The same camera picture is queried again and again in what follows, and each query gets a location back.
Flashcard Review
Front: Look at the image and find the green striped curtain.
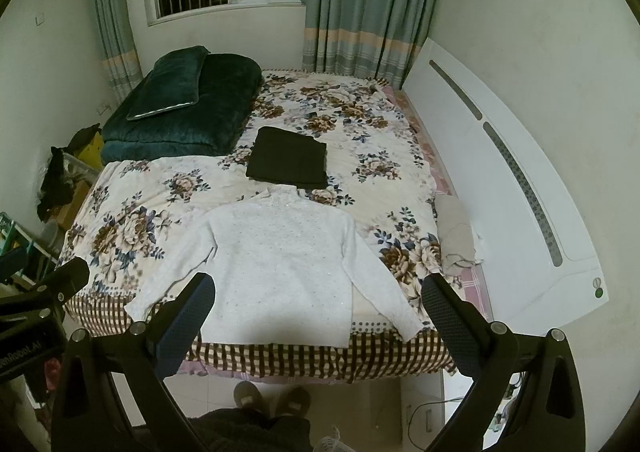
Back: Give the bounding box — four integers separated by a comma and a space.
302, 0, 436, 89
90, 0, 142, 103

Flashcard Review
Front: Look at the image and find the dark green pillow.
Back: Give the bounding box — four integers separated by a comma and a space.
127, 46, 210, 120

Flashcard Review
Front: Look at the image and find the folded dark green garment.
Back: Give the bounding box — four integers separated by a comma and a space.
245, 127, 328, 190

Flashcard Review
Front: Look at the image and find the black cable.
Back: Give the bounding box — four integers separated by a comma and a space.
406, 396, 467, 450

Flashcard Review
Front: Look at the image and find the green striped left curtain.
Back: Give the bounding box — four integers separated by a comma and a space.
90, 0, 142, 103

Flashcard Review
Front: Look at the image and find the white knit sweater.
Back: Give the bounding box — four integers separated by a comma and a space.
125, 186, 423, 348

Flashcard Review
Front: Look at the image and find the floral bed sheet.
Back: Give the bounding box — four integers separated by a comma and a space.
61, 71, 480, 383

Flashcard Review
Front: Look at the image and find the dark green folded quilt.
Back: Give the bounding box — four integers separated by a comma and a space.
101, 53, 262, 164

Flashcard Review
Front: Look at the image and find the cluttered side shelf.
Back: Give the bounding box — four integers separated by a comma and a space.
1, 124, 103, 290

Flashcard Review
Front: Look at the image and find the grey slipper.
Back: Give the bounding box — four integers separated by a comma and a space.
233, 380, 266, 413
274, 386, 311, 418

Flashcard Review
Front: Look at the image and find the right grey slipper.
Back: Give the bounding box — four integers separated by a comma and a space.
274, 386, 311, 418

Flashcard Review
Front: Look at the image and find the white bed headboard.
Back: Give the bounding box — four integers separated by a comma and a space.
402, 40, 608, 334

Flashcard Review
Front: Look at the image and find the green striped right curtain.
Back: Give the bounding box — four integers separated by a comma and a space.
302, 0, 436, 89

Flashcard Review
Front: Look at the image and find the left grey slipper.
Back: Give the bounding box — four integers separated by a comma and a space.
233, 380, 266, 413

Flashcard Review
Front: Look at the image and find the beige crumpled cloth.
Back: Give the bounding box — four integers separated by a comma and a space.
434, 194, 484, 276

